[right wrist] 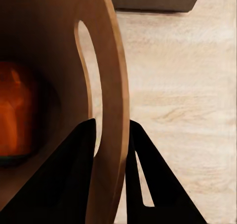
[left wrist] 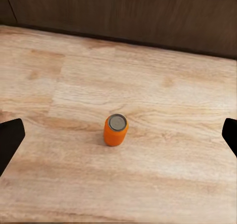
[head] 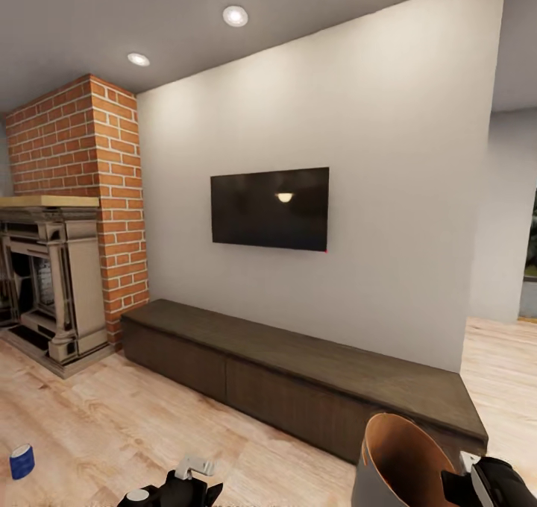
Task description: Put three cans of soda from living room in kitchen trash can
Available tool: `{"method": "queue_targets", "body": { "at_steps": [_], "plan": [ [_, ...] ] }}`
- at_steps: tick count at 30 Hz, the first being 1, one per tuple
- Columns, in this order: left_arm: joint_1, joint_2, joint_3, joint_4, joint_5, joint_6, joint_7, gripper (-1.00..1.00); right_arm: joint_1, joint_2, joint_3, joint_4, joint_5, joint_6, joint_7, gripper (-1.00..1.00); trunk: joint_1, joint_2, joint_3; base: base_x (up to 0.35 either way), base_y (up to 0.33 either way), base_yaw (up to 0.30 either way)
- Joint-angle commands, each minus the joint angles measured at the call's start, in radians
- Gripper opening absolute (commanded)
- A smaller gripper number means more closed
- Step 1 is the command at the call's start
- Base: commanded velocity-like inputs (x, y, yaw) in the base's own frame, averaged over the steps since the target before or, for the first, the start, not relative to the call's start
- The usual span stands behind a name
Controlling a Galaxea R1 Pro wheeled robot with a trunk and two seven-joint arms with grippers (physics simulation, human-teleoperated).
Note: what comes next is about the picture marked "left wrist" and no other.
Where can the cabinet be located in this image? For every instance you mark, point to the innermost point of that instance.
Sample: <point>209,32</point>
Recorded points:
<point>198,26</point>

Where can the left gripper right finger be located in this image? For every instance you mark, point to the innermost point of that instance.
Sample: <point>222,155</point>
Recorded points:
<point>229,133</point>

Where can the can of soda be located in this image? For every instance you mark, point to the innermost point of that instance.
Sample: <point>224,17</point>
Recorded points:
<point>116,127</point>

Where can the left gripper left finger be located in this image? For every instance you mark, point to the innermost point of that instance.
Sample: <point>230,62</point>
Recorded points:
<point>11,135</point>

